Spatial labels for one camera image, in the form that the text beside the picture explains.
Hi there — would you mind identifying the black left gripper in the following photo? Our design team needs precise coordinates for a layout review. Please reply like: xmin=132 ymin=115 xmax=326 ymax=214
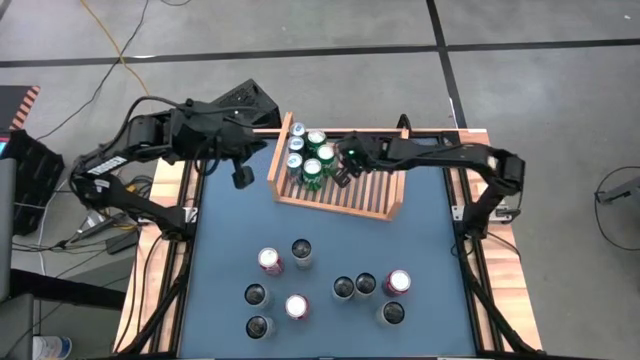
xmin=228 ymin=128 xmax=269 ymax=190

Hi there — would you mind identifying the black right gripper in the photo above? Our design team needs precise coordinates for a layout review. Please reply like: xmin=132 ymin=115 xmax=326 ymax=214
xmin=333 ymin=132 xmax=401 ymax=190

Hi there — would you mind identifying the wooden slatted shelf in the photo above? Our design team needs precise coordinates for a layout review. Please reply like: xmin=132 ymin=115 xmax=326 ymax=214
xmin=267 ymin=111 xmax=411 ymax=223

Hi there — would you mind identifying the white Celsius can yellow base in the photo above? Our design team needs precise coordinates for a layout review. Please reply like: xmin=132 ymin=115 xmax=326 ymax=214
xmin=290 ymin=238 xmax=315 ymax=270
xmin=375 ymin=301 xmax=406 ymax=328
xmin=354 ymin=272 xmax=378 ymax=300

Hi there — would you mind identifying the red Coca-Cola can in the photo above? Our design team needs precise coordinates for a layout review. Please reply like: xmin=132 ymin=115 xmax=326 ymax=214
xmin=284 ymin=293 xmax=310 ymax=321
xmin=382 ymin=269 xmax=413 ymax=298
xmin=257 ymin=246 xmax=285 ymax=277

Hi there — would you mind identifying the Celsius Arctic Vibe can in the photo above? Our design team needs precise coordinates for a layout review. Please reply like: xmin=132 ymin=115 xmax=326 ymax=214
xmin=243 ymin=283 xmax=274 ymax=310
xmin=331 ymin=275 xmax=356 ymax=303

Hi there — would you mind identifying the black power brick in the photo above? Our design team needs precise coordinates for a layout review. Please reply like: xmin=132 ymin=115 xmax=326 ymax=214
xmin=107 ymin=232 xmax=139 ymax=254

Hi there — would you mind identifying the black plastic crate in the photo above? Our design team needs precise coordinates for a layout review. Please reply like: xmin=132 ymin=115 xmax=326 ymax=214
xmin=0 ymin=128 xmax=66 ymax=236

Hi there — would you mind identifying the hazard striped black panel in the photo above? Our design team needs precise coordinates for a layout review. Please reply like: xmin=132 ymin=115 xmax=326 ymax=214
xmin=0 ymin=84 xmax=41 ymax=132

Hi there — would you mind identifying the grey desk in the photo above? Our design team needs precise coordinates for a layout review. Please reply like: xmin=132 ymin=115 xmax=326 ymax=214
xmin=0 ymin=158 xmax=36 ymax=360

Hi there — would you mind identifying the white blue bottle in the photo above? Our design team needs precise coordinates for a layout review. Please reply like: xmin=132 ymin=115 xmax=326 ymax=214
xmin=32 ymin=335 xmax=74 ymax=360

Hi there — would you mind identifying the grey stand leg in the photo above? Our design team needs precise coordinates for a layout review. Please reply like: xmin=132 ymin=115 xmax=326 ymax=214
xmin=597 ymin=175 xmax=640 ymax=206

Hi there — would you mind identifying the black floor cable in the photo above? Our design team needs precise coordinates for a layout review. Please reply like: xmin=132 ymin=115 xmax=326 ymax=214
xmin=34 ymin=0 xmax=151 ymax=142

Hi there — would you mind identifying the yellow floor cable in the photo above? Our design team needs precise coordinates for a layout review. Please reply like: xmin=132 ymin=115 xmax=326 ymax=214
xmin=79 ymin=0 xmax=151 ymax=96

